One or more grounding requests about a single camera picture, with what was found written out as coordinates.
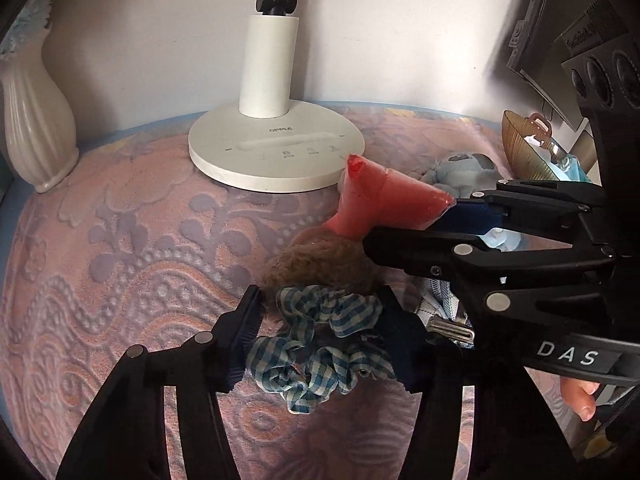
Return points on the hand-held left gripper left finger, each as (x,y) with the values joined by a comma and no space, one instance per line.
(245,340)

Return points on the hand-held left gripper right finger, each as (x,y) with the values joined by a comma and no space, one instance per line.
(400,330)

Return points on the blue plush toy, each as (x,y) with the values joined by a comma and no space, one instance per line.
(460,172)

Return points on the brown glass bowl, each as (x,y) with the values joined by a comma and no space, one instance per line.
(525,150)

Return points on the white ribbed vase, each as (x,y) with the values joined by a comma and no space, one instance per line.
(35,125)

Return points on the red pouch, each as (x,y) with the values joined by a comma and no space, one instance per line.
(395,195)

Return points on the blue artificial flowers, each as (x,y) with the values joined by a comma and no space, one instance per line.
(30,15)

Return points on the brown fluffy scrunchie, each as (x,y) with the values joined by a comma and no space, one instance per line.
(315,265)

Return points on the black wall television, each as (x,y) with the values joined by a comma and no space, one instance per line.
(540,35)

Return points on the white desk lamp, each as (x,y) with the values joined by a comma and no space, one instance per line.
(270,60)

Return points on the blue face mask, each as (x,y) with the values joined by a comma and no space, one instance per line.
(570,167)

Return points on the person's right hand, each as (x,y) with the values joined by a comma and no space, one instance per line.
(580,395)

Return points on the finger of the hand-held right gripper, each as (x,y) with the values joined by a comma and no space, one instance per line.
(425,252)
(475,217)

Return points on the blue checked scrunchie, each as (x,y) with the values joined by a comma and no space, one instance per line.
(330,310)

